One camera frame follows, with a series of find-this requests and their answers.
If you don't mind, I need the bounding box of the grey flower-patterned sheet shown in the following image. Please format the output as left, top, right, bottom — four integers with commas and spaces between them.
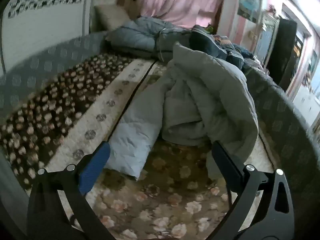
0, 31, 109, 117

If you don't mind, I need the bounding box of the grey medallion-patterned bed cover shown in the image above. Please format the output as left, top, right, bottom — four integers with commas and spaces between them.
244, 64, 320, 230

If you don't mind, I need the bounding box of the white patterned wardrobe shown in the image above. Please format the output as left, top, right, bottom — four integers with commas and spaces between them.
0, 0, 95, 74

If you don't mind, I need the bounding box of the beige pillow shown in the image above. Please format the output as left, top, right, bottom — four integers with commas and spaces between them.
94, 4, 129, 29

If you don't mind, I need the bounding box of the wall poster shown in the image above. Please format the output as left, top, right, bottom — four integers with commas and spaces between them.
237, 0, 262, 23

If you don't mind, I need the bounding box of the pink curtain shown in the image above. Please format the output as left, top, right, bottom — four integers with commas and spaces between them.
139, 0, 227, 29

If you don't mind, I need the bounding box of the black door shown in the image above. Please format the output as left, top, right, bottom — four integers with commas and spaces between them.
266, 17, 304, 92

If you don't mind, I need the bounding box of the light blue down jacket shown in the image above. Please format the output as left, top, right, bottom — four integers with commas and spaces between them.
104, 42, 259, 180

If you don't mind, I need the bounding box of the white cabinet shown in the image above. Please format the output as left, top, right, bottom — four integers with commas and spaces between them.
292, 85, 320, 132

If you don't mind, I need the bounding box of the floral plush blanket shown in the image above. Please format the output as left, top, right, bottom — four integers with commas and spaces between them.
0, 54, 275, 240

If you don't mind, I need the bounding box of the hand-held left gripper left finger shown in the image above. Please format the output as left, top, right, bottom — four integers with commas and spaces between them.
26, 141, 118, 240

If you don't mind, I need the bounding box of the blue-grey folded duvet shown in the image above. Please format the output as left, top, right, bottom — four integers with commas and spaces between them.
105, 16, 193, 60

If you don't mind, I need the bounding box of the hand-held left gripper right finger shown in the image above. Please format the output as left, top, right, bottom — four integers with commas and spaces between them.
211, 140, 295, 240

